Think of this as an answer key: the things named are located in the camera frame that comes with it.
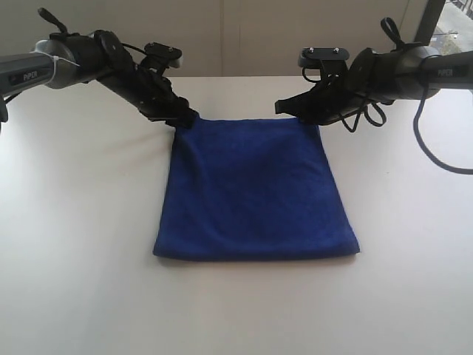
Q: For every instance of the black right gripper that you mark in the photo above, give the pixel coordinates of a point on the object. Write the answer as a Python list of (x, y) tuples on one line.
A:
[(335, 97)]

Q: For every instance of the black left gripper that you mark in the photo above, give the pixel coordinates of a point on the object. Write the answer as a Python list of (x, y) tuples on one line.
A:
[(147, 89)]

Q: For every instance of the blue towel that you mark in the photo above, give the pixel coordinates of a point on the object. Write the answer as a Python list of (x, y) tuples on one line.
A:
[(252, 190)]

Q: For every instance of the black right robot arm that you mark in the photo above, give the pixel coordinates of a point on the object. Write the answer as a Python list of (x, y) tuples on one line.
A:
[(413, 72)]

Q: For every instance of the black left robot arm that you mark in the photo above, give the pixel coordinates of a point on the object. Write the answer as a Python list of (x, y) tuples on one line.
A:
[(67, 59)]

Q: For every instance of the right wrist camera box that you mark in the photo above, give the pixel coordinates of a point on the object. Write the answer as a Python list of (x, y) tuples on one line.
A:
[(333, 59)]

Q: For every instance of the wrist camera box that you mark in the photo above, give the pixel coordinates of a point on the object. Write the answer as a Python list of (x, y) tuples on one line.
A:
[(161, 56), (333, 59)]

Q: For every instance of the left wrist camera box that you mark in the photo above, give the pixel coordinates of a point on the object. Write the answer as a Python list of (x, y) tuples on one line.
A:
[(161, 56)]

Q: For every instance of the dark window frame post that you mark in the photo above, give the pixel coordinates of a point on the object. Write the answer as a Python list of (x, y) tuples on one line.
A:
[(429, 20)]

